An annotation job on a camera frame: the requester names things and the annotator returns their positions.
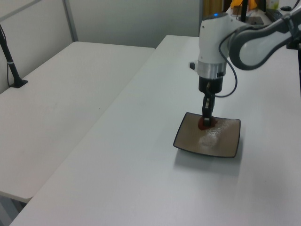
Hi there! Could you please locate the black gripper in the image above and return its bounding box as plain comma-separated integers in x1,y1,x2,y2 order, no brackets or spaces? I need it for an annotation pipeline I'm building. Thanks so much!
198,75,224,127

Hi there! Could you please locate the small reddish-brown round food item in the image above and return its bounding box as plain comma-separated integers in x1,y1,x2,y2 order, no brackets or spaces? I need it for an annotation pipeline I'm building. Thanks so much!
198,118,217,131

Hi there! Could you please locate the square brown ceramic plate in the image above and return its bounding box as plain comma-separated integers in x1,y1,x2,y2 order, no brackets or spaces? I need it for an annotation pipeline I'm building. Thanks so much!
173,112,241,159

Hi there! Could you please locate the black monitor stand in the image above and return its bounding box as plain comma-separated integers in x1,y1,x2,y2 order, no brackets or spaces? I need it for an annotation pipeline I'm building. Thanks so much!
238,0,265,25

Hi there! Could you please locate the yellow object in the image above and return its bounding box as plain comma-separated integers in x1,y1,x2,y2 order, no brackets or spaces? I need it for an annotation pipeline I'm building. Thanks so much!
231,0,257,10

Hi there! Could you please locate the black keyboard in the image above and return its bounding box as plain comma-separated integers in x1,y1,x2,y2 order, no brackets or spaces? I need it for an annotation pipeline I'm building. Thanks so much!
266,8,286,22

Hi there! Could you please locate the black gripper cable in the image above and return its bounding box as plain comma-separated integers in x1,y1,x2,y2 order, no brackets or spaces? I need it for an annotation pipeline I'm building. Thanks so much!
206,30,238,98

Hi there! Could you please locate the wooden post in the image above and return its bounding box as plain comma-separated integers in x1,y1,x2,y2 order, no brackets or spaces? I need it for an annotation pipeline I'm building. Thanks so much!
203,0,223,17

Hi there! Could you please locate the grey metal partition post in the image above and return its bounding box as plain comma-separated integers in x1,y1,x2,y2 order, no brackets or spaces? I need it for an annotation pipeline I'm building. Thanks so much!
62,0,79,43

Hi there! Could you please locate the black camera stand pole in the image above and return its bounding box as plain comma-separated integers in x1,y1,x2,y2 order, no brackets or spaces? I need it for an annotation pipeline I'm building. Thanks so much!
0,23,29,89

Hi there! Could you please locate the thin black stand cable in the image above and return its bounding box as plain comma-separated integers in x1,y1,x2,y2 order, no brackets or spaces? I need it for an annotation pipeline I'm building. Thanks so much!
0,23,12,87

